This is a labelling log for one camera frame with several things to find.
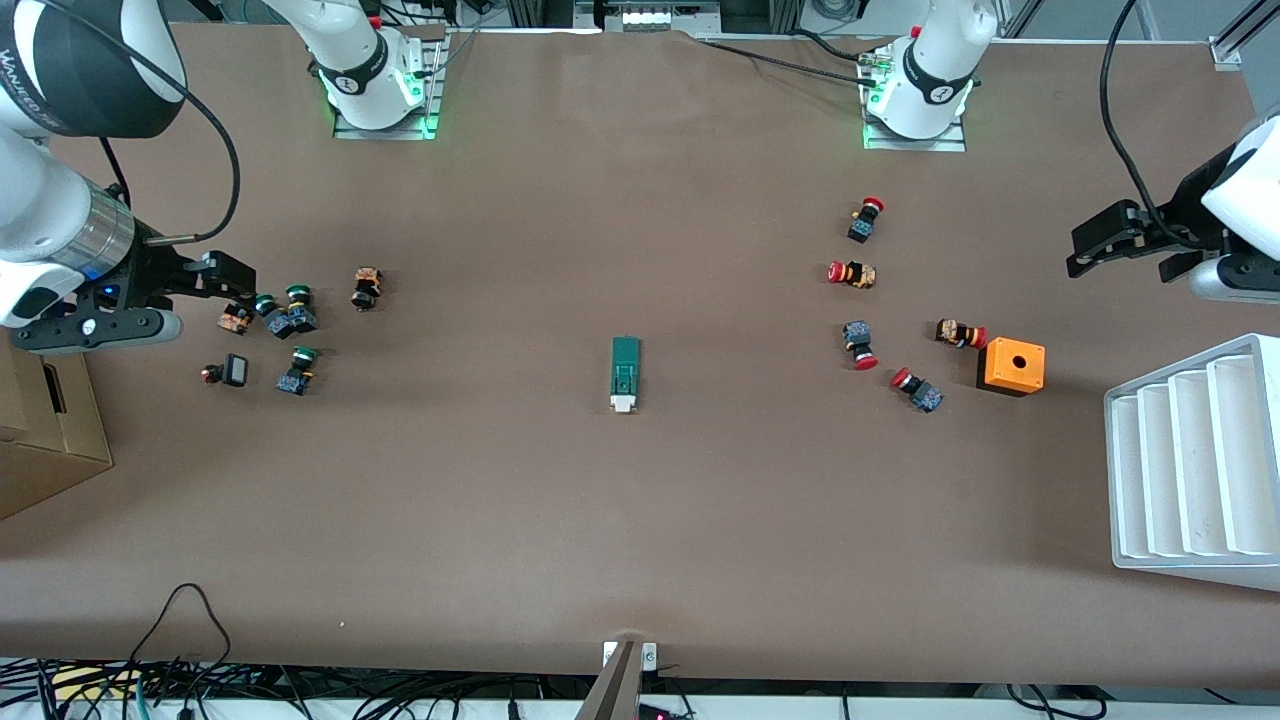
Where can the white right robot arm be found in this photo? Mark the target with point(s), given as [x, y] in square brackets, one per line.
[30, 200]

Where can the aluminium frame corner post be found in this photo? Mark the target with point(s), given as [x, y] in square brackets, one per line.
[1235, 40]

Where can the white lit device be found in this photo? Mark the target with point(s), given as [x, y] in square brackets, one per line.
[645, 17]

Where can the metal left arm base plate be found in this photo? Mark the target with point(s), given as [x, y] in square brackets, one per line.
[950, 143]

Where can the brown camera mount bracket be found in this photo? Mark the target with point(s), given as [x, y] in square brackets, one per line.
[620, 685]

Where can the black orange switch block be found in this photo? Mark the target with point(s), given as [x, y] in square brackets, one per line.
[366, 290]

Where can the green push button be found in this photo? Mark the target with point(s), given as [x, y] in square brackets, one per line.
[266, 304]
[296, 378]
[300, 312]

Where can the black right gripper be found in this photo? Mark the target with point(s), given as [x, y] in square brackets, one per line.
[150, 274]

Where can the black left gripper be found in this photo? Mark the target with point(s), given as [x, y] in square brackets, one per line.
[1187, 206]

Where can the white slotted tray rack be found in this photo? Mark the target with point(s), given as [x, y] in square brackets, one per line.
[1190, 470]

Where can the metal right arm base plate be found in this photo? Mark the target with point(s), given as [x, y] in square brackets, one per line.
[385, 133]

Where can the red emergency stop button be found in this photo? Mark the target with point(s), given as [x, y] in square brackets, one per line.
[858, 335]
[958, 332]
[855, 274]
[864, 225]
[920, 390]

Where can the orange button enclosure box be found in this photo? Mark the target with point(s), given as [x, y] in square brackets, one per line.
[1015, 365]

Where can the green load switch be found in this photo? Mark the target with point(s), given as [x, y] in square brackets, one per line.
[625, 370]

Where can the brown cardboard box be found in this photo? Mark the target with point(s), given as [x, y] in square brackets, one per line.
[50, 450]

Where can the black square red button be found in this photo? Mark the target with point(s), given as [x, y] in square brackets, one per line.
[236, 371]

